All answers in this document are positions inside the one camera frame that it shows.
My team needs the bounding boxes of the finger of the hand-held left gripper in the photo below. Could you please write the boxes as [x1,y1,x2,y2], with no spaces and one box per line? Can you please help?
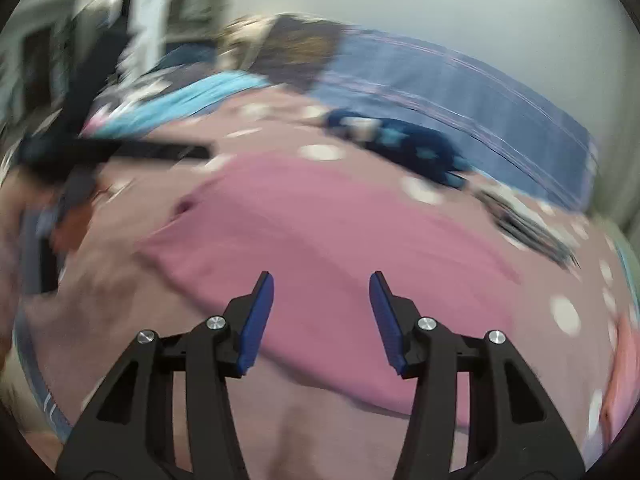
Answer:
[82,138,212,164]
[62,22,133,133]

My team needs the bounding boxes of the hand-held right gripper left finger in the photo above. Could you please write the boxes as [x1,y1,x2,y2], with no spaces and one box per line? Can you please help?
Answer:
[55,271,275,480]

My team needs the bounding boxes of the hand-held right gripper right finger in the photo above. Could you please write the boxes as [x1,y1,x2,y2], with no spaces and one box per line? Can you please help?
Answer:
[369,271,586,480]

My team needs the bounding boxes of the mauve pink garment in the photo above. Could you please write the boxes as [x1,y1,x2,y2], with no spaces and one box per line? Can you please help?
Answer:
[137,152,522,429]

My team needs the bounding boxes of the light blue cloth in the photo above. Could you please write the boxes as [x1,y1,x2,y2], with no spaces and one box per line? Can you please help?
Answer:
[81,72,272,139]

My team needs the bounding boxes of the white cloth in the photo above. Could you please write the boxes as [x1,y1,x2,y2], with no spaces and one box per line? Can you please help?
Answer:
[119,0,177,82]

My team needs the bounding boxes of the polka dot blanket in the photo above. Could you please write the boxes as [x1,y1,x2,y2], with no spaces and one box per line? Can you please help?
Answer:
[7,97,640,480]

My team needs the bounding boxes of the dark brown cloth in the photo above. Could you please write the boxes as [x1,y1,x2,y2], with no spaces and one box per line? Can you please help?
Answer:
[215,13,347,94]

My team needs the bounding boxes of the dark blue starred garment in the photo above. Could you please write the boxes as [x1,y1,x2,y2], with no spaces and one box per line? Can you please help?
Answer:
[324,109,472,189]

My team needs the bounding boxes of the blue striped pillow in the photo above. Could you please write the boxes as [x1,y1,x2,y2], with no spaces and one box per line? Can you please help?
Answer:
[310,27,599,212]

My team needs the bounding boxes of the coral pink garment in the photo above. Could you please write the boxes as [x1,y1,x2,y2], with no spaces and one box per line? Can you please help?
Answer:
[599,305,640,445]

